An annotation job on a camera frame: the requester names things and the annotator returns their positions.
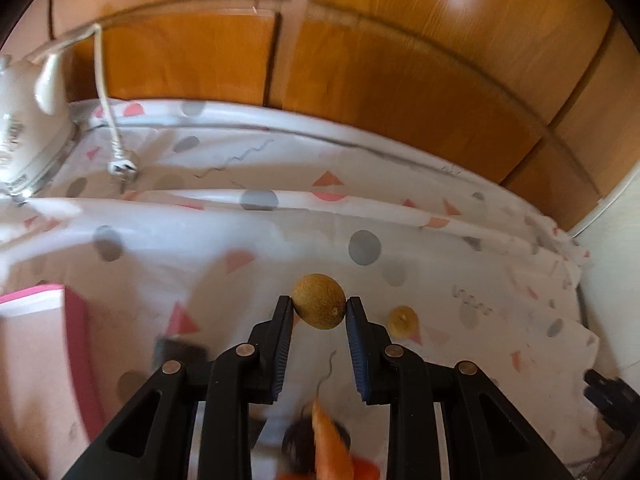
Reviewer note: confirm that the white floral electric kettle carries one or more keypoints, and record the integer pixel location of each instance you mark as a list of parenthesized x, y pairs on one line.
[(25, 125)]

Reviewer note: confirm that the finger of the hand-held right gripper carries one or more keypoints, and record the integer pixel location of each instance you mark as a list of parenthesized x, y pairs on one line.
[(607, 400)]

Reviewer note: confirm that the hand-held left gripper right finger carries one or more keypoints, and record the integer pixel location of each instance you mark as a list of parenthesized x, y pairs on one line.
[(356, 350)]

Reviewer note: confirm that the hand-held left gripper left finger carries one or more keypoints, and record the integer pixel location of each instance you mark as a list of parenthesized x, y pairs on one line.
[(281, 350)]

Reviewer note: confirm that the small yellow-brown round fruit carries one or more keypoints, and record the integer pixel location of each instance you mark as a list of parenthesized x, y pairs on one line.
[(402, 322)]

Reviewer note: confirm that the dark blurred object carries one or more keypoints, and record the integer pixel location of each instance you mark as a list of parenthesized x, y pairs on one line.
[(297, 442)]

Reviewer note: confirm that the white patterned tablecloth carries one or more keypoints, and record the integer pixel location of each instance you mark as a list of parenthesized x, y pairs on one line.
[(300, 240)]

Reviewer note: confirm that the brown round fruit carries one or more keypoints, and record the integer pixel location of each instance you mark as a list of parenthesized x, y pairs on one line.
[(319, 300)]

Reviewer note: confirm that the orange blurred object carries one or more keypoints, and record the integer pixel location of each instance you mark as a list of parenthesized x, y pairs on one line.
[(330, 445)]

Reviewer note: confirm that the pink-rimmed cardboard tray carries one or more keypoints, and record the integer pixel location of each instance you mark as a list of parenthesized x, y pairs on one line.
[(35, 360)]

